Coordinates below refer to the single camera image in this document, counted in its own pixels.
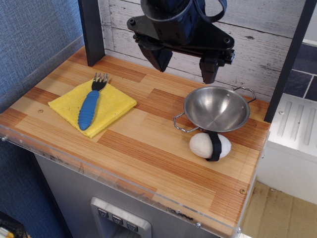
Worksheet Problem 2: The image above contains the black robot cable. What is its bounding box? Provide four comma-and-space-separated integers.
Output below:
190, 0, 228, 23

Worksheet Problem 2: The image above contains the clear acrylic table edge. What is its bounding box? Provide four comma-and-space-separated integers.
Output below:
0, 125, 255, 238

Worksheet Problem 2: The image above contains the dark grey post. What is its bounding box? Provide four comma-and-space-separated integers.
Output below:
264, 0, 317, 123
78, 0, 105, 66

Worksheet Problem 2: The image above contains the dark grey left post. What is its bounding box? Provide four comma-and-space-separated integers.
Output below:
78, 0, 105, 66

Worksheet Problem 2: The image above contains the white ridged appliance top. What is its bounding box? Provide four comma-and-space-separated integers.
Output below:
268, 93, 317, 156

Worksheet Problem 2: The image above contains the blue handled fork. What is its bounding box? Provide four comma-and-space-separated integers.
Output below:
78, 73, 108, 130

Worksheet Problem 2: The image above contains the white ball with black band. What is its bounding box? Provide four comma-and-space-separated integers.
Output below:
189, 133, 231, 159

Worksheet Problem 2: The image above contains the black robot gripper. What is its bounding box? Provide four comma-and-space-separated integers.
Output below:
127, 0, 234, 84

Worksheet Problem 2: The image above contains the grey dispenser button panel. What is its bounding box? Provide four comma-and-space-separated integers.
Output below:
90, 197, 152, 238

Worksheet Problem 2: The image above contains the dark grey right post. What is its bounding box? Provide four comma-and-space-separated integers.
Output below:
264, 0, 317, 123

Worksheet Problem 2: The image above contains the steel bowl with wire handles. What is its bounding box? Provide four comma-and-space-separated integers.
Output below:
173, 86, 257, 133

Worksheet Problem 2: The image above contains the yellow folded cloth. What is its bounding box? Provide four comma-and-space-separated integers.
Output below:
49, 80, 137, 138

